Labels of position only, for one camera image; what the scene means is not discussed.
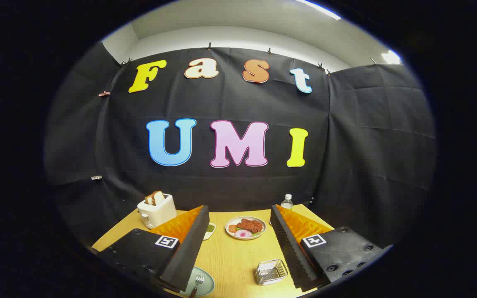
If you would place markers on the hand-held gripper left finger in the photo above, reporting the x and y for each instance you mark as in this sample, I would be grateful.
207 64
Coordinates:
189 248

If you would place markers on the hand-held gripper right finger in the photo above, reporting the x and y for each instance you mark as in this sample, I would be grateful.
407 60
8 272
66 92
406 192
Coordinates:
288 248

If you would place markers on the white divided dish with beans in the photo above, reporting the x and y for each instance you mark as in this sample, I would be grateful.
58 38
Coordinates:
210 230

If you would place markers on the green lettuce leaf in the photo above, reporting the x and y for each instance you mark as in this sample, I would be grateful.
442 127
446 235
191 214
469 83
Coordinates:
256 234

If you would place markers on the pale green round plate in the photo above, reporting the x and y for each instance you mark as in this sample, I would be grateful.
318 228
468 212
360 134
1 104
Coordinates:
208 283

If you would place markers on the white oval food plate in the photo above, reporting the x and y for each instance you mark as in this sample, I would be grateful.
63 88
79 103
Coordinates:
229 233

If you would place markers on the brown grilled meat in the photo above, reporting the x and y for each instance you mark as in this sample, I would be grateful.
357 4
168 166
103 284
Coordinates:
251 225

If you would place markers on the green label drink bottle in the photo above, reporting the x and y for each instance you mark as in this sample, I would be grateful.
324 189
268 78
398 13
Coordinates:
287 203

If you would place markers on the pink round food slice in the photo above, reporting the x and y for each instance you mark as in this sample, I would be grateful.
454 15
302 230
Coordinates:
243 234

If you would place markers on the white toaster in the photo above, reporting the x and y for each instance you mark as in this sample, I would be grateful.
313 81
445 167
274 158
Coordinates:
157 213

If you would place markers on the toast bread slice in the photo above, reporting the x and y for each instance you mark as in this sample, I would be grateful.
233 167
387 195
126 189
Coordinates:
149 200
158 197

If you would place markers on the pink clip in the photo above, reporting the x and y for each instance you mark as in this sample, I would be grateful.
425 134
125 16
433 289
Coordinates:
104 94

